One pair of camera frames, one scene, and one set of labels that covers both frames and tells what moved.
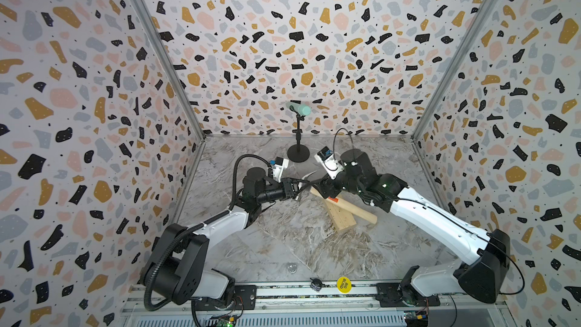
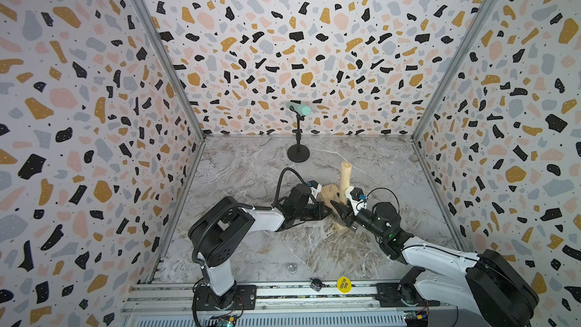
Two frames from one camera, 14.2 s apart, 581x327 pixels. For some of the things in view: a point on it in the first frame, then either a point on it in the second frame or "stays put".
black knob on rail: x=316 y=284 stays put
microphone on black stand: x=299 y=152 stays put
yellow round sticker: x=343 y=284 stays put
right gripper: x=325 y=183 -> x=349 y=216
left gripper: x=288 y=188 -> x=322 y=212
